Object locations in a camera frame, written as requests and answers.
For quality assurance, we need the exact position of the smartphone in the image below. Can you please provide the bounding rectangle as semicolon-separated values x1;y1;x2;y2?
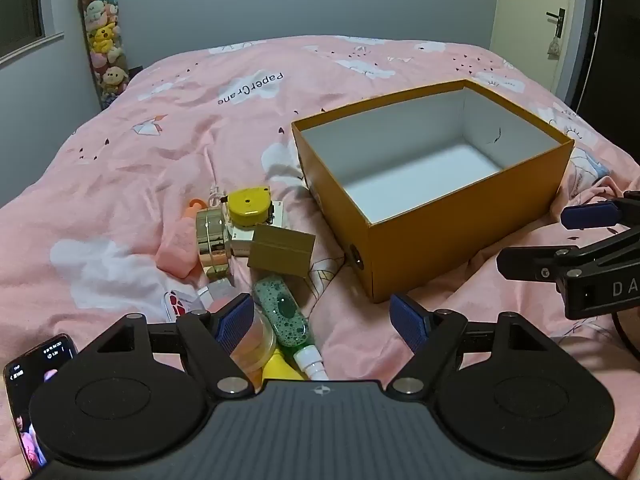
2;333;77;476

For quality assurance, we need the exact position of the window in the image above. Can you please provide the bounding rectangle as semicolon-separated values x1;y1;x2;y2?
0;0;47;52

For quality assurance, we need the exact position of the clear round container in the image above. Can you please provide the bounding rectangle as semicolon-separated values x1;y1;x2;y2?
229;305;277;376

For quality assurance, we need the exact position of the pink soft bottle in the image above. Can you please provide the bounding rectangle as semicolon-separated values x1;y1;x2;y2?
155;199;207;278

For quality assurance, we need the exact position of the cream door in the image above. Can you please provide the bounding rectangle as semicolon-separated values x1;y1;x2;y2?
489;0;581;93

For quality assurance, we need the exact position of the green spray bottle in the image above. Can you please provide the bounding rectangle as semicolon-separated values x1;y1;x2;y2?
252;276;329;380

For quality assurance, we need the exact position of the gold round tin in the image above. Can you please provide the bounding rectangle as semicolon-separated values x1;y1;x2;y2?
195;207;232;282

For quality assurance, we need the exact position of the pink printed blanket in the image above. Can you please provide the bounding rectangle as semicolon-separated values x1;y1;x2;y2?
0;35;640;480

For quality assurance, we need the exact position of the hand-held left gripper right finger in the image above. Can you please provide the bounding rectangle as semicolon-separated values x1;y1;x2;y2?
389;294;558;397

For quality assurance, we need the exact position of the yellow tape measure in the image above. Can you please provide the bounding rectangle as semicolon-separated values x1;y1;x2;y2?
221;186;275;228

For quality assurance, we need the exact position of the orange cardboard box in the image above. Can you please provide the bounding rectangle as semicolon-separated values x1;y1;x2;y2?
291;79;575;304

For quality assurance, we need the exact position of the black door handle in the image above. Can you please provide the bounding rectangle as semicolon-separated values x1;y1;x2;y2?
546;7;567;58

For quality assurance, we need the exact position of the white box with rope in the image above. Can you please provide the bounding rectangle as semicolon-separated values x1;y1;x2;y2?
207;187;287;259

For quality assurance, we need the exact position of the dark wardrobe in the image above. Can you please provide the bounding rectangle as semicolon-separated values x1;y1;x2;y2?
565;0;640;167

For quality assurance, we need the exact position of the small gold cardboard box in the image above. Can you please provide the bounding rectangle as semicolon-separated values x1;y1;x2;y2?
247;224;316;278

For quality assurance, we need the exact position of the black cable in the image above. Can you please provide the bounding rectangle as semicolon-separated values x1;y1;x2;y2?
612;311;640;357

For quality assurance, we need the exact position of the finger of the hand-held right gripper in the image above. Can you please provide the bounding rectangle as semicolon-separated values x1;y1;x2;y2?
496;226;640;282
560;191;640;234

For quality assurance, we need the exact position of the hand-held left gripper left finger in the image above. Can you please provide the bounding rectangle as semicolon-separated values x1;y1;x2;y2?
82;294;257;398

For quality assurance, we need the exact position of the yellow plastic bottle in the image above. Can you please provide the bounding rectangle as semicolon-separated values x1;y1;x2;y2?
261;349;307;382

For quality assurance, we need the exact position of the red patterned white packet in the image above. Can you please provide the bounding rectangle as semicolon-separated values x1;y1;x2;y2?
164;287;202;324

